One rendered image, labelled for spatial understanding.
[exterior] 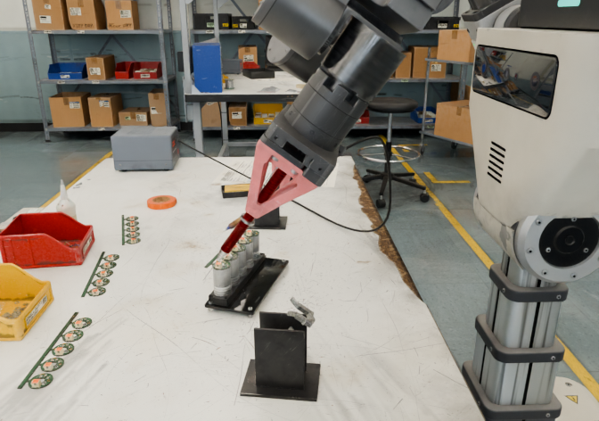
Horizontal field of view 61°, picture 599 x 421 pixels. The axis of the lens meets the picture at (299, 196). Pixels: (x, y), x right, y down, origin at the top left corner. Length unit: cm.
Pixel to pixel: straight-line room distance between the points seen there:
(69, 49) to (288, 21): 532
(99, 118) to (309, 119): 483
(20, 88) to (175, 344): 540
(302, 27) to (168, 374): 40
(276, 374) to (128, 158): 91
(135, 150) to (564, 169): 99
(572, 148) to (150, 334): 60
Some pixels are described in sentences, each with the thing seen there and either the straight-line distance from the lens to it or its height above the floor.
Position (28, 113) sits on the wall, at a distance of 599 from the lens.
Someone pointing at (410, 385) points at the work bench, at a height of 75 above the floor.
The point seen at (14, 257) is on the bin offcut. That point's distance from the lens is 92.
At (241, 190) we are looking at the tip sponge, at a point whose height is 76.
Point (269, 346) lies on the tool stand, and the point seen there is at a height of 81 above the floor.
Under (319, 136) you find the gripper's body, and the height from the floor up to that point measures 103.
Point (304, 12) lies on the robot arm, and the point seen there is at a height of 113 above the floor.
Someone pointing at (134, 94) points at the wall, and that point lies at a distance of 557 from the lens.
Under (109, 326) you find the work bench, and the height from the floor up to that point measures 75.
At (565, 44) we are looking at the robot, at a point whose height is 110.
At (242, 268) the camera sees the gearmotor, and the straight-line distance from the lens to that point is 75.
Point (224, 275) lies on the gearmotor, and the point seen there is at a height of 80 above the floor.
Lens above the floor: 113
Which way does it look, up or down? 20 degrees down
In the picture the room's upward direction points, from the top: straight up
